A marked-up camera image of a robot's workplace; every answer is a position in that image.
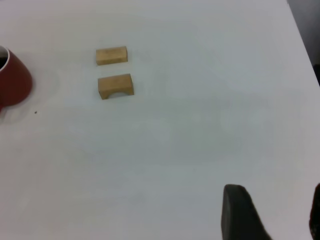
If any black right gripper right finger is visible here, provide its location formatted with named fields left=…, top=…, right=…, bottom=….
left=309, top=183, right=320, bottom=240

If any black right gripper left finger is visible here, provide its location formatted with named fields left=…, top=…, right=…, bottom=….
left=220, top=184, right=274, bottom=240

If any red ceramic cup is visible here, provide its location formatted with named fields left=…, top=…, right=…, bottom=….
left=0, top=45, right=34, bottom=113

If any arched wooden block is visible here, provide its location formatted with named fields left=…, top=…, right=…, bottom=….
left=97, top=73, right=135, bottom=100

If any flat rectangular wooden block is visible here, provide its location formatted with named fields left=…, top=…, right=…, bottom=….
left=95, top=45, right=129, bottom=67

